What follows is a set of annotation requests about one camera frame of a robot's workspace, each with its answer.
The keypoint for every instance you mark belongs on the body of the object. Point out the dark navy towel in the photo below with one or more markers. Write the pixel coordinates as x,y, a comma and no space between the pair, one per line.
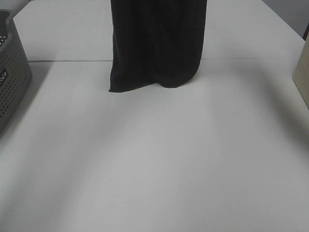
156,41

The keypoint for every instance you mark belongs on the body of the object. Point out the grey perforated plastic basket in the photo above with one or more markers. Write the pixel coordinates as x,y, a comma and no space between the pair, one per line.
15,72

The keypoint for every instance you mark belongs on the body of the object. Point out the beige box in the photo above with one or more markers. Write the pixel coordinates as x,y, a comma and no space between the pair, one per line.
301,73

